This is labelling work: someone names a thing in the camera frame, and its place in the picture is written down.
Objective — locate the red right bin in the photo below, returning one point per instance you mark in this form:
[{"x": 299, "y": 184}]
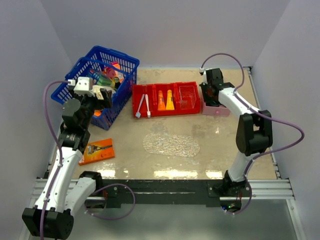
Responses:
[{"x": 197, "y": 108}]

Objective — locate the orange razor package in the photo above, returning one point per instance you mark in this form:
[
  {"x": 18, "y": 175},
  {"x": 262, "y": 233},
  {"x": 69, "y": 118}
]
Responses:
[{"x": 97, "y": 151}]

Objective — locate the clear textured oval tray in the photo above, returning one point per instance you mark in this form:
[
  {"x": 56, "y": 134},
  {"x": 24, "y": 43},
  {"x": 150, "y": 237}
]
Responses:
[{"x": 171, "y": 144}]

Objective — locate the orange toothpaste tube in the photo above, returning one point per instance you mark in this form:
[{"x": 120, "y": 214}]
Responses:
[{"x": 161, "y": 102}]

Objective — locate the white toothbrush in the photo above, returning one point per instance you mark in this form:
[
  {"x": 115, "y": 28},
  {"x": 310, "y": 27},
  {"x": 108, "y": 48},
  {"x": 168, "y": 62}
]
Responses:
[{"x": 147, "y": 106}]

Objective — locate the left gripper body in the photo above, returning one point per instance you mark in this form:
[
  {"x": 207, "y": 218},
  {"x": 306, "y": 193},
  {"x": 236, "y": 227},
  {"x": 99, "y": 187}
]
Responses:
[{"x": 92, "y": 103}]

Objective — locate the clear textured acrylic holder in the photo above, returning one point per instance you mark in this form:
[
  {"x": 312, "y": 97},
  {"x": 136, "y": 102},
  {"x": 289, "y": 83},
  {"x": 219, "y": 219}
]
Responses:
[{"x": 187, "y": 95}]

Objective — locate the red bin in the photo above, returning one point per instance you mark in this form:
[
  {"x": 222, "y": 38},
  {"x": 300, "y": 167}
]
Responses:
[
  {"x": 143, "y": 101},
  {"x": 197, "y": 108},
  {"x": 164, "y": 87}
]

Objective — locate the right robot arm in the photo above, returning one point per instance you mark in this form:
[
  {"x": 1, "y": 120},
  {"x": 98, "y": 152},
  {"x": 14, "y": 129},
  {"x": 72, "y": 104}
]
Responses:
[{"x": 254, "y": 133}]

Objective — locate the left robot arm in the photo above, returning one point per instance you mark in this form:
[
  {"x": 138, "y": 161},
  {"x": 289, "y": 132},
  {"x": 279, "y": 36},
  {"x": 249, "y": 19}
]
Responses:
[{"x": 53, "y": 214}]

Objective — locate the pink drawer box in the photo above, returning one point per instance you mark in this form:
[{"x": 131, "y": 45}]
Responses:
[{"x": 215, "y": 110}]

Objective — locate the red middle bin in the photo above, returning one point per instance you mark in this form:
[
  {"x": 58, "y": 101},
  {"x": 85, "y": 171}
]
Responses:
[{"x": 164, "y": 87}]

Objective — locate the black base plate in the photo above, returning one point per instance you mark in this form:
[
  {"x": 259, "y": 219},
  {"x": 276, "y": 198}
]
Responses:
[{"x": 206, "y": 192}]

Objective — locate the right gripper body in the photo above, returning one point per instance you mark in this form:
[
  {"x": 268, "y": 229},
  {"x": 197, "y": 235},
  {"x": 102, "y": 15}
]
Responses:
[{"x": 206, "y": 93}]

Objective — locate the blue plastic basket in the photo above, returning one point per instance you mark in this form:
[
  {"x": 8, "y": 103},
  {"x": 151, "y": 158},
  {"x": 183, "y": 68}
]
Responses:
[{"x": 103, "y": 64}]

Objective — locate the green glass bottle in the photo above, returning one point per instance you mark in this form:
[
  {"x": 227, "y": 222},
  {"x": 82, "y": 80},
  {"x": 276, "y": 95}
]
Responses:
[{"x": 115, "y": 83}]

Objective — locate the yellow toothpaste tube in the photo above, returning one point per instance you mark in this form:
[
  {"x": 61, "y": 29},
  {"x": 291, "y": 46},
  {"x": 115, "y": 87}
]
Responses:
[{"x": 170, "y": 101}]

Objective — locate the red left bin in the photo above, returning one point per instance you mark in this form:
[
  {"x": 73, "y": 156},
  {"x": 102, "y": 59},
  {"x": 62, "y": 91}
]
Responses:
[{"x": 143, "y": 101}]

